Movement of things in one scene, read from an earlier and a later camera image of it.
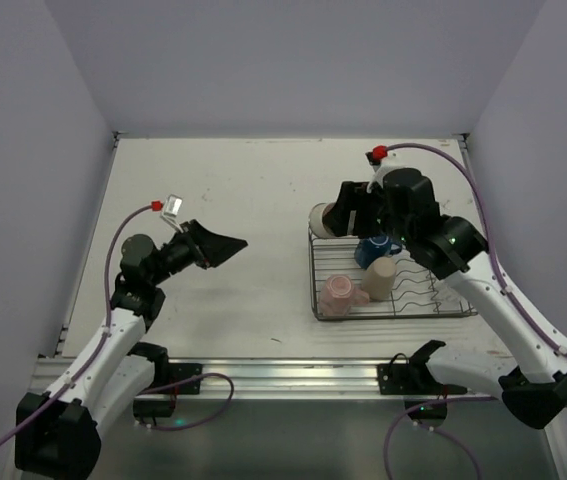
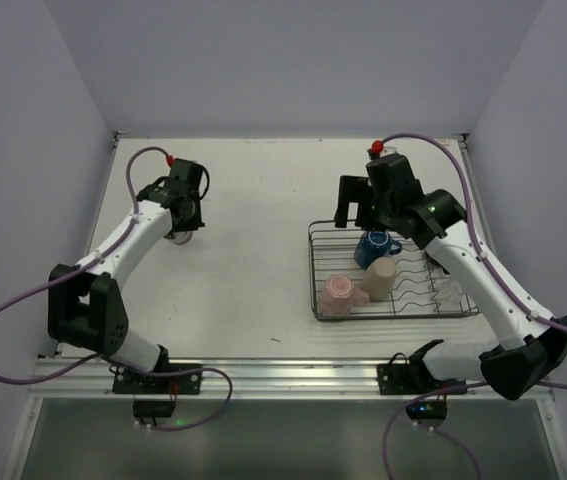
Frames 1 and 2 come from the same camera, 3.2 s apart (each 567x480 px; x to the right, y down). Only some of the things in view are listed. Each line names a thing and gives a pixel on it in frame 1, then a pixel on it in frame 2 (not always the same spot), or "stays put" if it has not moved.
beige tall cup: x=378 y=278 stays put
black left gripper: x=198 y=245 to x=189 y=215
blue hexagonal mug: x=374 y=247 stays put
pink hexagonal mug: x=338 y=295 stays put
